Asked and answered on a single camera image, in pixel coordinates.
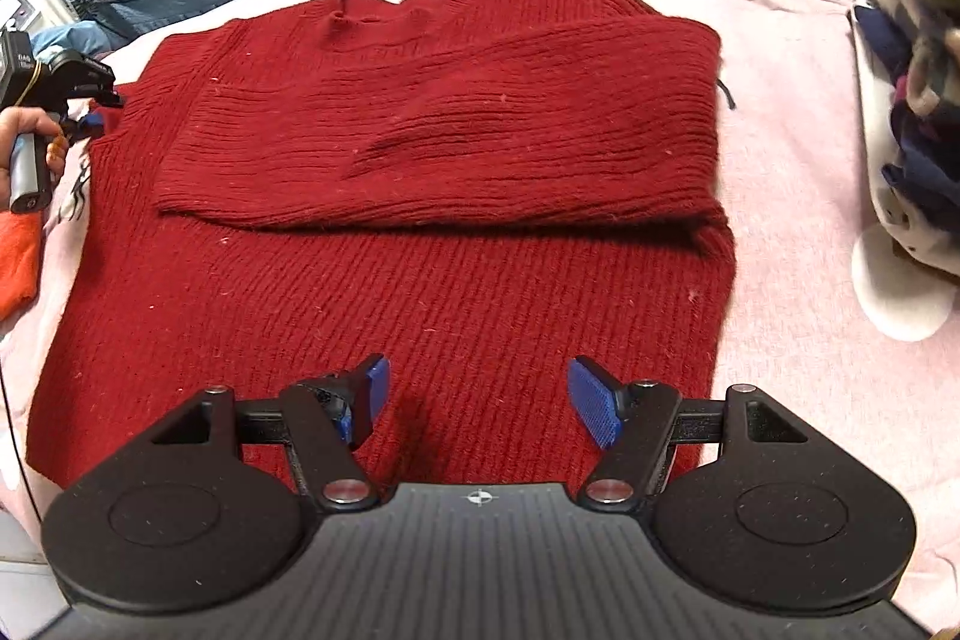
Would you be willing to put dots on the red knit sweater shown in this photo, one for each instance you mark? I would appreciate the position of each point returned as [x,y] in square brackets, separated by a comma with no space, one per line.
[412,250]

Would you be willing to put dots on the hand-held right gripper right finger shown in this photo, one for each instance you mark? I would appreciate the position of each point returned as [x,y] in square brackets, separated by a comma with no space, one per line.
[592,400]

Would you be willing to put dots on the orange garment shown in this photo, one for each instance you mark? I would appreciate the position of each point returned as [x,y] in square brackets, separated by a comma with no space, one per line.
[16,265]

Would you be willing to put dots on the blue quilt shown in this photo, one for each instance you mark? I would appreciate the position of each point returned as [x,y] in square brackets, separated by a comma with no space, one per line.
[82,40]

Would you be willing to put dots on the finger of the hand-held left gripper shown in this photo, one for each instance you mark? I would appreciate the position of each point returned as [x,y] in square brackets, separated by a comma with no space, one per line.
[91,124]

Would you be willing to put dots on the person's left hand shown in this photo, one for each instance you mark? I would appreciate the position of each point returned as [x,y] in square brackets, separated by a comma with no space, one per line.
[19,121]

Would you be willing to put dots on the pile of mixed clothes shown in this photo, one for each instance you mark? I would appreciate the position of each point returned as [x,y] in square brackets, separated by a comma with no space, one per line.
[915,175]

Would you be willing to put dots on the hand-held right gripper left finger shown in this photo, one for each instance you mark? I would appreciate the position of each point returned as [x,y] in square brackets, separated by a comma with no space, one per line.
[379,385]

